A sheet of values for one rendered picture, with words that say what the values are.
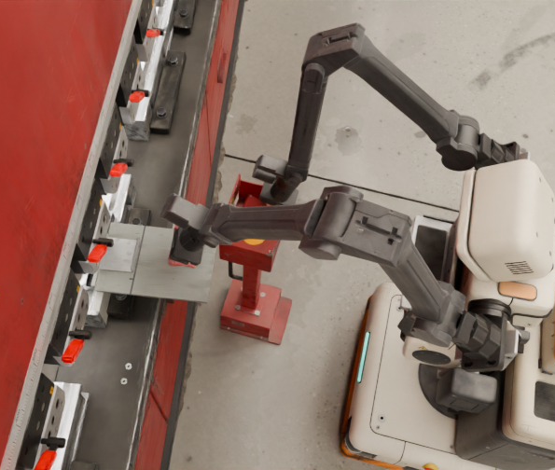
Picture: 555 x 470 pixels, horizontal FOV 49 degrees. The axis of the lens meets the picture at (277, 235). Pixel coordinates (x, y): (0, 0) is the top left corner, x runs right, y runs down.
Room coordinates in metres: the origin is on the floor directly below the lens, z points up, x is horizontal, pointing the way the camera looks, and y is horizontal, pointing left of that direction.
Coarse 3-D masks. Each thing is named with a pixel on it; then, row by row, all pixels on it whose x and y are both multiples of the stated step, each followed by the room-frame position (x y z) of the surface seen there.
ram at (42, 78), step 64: (0, 0) 0.57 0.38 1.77; (64, 0) 0.75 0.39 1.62; (128, 0) 1.04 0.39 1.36; (0, 64) 0.52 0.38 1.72; (64, 64) 0.68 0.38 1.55; (0, 128) 0.45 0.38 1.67; (64, 128) 0.60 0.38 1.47; (0, 192) 0.39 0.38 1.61; (64, 192) 0.52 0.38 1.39; (0, 256) 0.32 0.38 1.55; (0, 320) 0.25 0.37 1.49; (0, 384) 0.18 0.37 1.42; (0, 448) 0.10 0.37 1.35
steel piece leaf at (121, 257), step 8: (120, 240) 0.63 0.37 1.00; (128, 240) 0.63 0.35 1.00; (112, 248) 0.60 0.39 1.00; (120, 248) 0.61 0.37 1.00; (128, 248) 0.61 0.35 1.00; (136, 248) 0.61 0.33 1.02; (104, 256) 0.58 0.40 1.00; (112, 256) 0.58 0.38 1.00; (120, 256) 0.58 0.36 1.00; (128, 256) 0.59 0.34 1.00; (104, 264) 0.56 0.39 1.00; (112, 264) 0.56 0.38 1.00; (120, 264) 0.56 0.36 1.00; (128, 264) 0.57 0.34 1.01
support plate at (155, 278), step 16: (112, 224) 0.67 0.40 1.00; (128, 224) 0.67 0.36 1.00; (144, 240) 0.64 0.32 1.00; (160, 240) 0.64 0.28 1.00; (144, 256) 0.59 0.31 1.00; (160, 256) 0.60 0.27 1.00; (208, 256) 0.62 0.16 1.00; (112, 272) 0.54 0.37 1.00; (128, 272) 0.55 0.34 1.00; (144, 272) 0.55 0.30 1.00; (160, 272) 0.56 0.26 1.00; (176, 272) 0.56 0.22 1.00; (192, 272) 0.57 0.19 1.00; (208, 272) 0.57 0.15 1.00; (96, 288) 0.50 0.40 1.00; (112, 288) 0.50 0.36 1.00; (128, 288) 0.51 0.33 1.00; (144, 288) 0.51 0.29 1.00; (160, 288) 0.52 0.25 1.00; (176, 288) 0.52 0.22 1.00; (192, 288) 0.53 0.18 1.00; (208, 288) 0.53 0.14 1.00
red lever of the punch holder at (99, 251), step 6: (96, 240) 0.53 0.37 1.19; (102, 240) 0.53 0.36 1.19; (108, 240) 0.54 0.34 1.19; (96, 246) 0.51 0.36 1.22; (102, 246) 0.51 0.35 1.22; (108, 246) 0.53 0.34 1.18; (90, 252) 0.49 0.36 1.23; (96, 252) 0.49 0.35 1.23; (102, 252) 0.49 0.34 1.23; (90, 258) 0.47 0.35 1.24; (96, 258) 0.47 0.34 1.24
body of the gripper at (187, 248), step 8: (184, 232) 0.60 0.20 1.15; (176, 240) 0.59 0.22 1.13; (184, 240) 0.58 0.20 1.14; (192, 240) 0.58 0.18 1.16; (176, 248) 0.57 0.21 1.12; (184, 248) 0.57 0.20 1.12; (192, 248) 0.57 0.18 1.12; (200, 248) 0.58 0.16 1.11; (176, 256) 0.55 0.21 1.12; (184, 256) 0.56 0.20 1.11; (192, 256) 0.56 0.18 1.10; (200, 256) 0.57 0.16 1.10; (192, 264) 0.55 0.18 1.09
